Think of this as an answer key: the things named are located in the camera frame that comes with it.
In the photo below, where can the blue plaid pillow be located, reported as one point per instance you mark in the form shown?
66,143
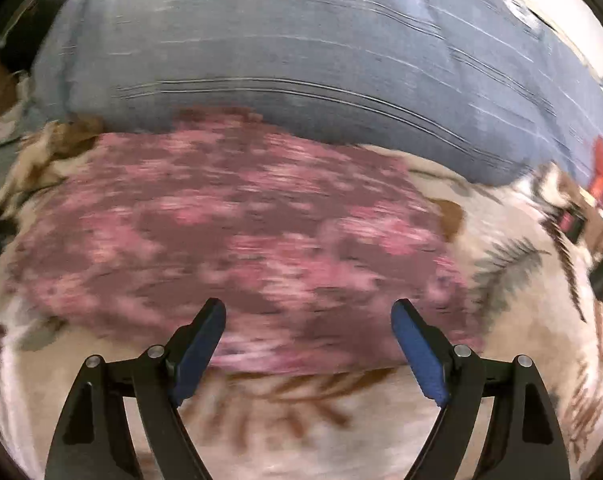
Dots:
471,84

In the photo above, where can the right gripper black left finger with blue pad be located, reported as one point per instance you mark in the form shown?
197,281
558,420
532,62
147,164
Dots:
92,438

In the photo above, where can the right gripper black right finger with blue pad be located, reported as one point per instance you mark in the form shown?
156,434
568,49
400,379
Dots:
523,439

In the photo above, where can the beige leaf pattern blanket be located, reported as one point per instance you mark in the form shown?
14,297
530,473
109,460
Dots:
526,283

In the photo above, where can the pink floral small garment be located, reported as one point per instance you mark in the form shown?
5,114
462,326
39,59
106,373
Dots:
307,244

